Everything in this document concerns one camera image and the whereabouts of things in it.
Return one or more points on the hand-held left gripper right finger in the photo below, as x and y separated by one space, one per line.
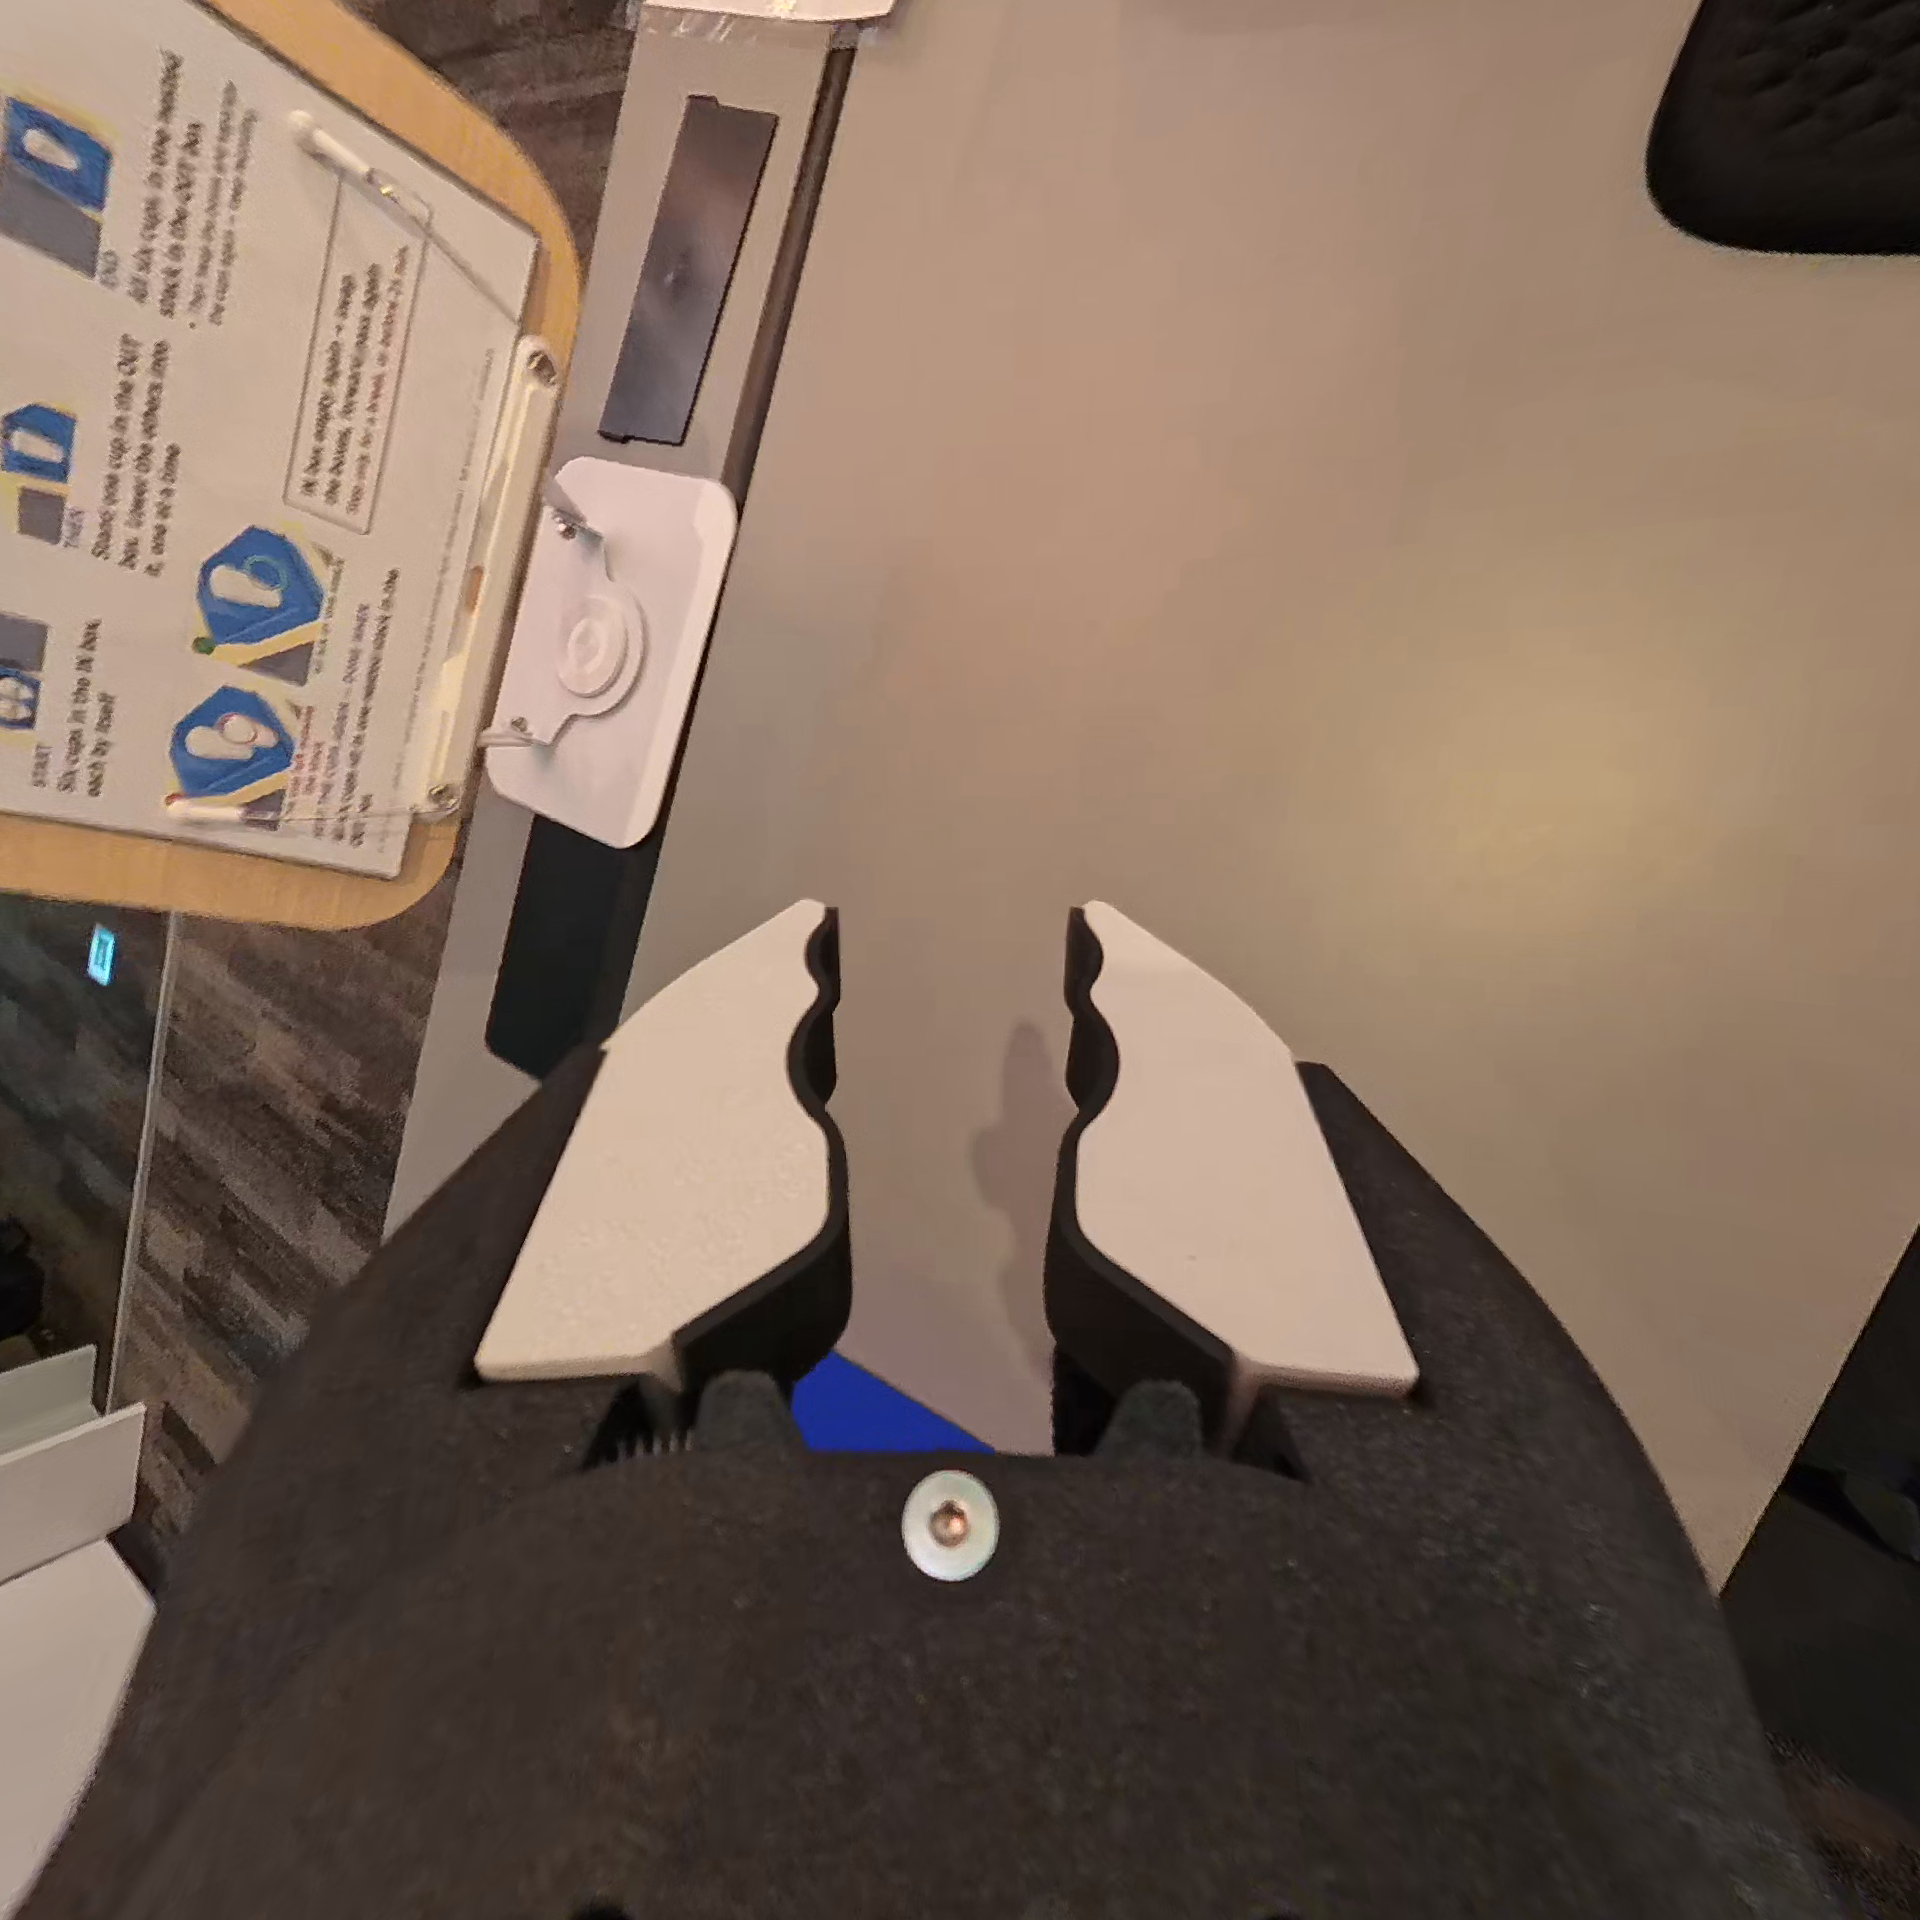
1215 1202

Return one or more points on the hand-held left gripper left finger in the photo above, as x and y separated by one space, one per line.
675 1184

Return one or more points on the blue plastic bin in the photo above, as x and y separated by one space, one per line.
869 1418

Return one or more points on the wooden sign board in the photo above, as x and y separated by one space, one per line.
225 893

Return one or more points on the person's dark clothing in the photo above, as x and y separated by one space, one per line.
1846 1501

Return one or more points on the white printed instruction sheet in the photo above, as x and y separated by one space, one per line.
225 451

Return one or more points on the laminated printed paper sheet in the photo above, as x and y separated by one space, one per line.
751 12

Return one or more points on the black rounded mesh object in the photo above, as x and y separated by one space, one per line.
1799 119

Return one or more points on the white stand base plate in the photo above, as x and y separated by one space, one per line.
661 720

